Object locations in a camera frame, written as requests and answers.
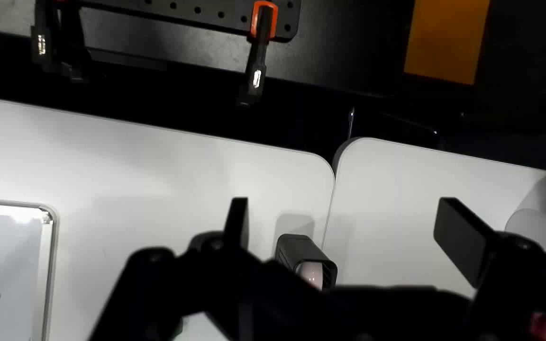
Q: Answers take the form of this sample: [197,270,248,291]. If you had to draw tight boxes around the small framed whiteboard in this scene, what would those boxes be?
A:
[0,200,59,341]

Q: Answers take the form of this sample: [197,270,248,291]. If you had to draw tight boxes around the white bottle with red logo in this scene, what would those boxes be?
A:
[504,207,546,258]

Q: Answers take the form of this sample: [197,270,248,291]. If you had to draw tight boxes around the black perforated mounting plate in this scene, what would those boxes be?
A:
[81,0,303,44]

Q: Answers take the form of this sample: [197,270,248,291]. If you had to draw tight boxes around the orange black bar clamp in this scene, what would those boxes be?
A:
[30,0,93,84]
[239,0,282,107]

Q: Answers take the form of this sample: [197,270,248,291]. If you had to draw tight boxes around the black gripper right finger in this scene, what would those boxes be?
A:
[432,196,500,291]

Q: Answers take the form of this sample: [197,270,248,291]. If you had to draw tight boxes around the black utensil holder box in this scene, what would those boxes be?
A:
[275,234,339,294]

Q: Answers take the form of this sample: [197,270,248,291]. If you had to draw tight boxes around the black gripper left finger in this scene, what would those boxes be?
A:
[223,196,250,251]

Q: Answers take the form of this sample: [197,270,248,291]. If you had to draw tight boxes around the orange square panel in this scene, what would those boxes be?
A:
[404,0,493,88]

